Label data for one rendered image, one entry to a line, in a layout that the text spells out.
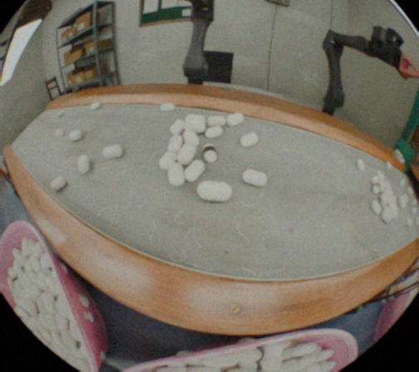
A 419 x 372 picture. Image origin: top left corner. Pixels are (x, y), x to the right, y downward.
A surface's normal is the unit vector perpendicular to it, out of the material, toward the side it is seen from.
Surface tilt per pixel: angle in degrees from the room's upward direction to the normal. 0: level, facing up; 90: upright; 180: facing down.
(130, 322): 0
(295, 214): 0
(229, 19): 90
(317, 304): 0
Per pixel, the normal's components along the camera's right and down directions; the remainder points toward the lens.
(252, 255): 0.05, -0.70
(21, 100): 0.99, 0.12
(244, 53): -0.12, 0.70
